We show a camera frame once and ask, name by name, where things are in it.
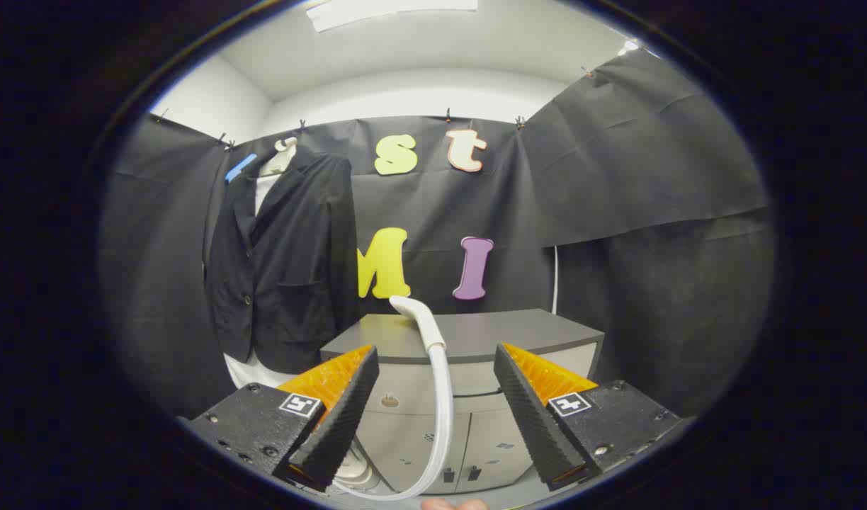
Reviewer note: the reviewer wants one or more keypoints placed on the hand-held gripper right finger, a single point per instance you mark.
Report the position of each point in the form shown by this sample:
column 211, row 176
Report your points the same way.
column 533, row 425

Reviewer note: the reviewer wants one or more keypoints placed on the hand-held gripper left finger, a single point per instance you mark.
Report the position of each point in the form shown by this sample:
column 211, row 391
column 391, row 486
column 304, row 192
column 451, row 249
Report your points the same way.
column 341, row 425

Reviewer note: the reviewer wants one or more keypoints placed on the white garment steamer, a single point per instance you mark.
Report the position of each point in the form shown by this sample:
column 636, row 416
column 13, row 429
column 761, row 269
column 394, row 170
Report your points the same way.
column 442, row 397

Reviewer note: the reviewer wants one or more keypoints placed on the black suit jacket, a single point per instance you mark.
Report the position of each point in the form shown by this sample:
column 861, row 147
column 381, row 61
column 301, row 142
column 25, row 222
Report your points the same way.
column 292, row 269

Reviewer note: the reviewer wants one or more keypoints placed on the white clothes hanger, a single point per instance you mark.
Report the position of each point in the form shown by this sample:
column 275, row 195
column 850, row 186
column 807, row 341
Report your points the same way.
column 283, row 145

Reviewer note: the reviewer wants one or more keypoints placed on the grey cabinet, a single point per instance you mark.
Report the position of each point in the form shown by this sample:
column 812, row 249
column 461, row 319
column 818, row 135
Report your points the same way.
column 504, row 329

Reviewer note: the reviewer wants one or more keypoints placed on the black backdrop cloth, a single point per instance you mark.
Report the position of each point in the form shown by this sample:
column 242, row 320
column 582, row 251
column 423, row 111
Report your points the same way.
column 618, row 177

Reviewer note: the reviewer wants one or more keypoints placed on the ceiling light panel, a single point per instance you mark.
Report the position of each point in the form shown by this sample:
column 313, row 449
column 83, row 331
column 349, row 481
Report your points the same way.
column 391, row 10

